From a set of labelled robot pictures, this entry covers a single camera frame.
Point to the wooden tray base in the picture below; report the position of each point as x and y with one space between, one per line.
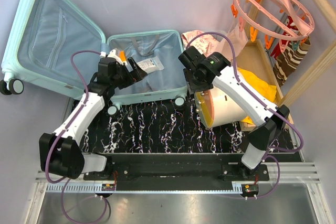
254 58

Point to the white toiletry pack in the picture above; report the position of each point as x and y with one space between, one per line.
151 65

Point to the translucent pink plastic bag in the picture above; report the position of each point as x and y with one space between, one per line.
238 38

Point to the pink round clip hanger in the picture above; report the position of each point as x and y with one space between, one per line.
267 18

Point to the brown striped cloth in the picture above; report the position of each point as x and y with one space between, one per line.
288 61

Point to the white round drum box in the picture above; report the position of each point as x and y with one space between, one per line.
216 108

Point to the light blue hard-shell suitcase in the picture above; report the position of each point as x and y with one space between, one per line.
54 45

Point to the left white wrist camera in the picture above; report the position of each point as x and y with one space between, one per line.
114 53

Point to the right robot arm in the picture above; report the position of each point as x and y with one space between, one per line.
268 118

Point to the red cloth item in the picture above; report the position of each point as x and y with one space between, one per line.
283 43

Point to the wooden hanger rack frame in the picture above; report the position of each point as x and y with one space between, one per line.
313 83

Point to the black marble pattern mat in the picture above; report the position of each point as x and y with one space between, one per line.
159 127

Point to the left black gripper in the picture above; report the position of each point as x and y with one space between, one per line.
137 73

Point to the cream pink-print cloth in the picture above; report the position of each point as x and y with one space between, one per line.
205 44

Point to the yellow cloth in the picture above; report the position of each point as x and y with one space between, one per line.
268 91

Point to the orange tube white cap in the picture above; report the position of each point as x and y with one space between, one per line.
123 57

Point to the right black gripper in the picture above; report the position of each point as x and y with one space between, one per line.
193 87

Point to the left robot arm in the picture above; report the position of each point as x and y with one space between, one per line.
59 151

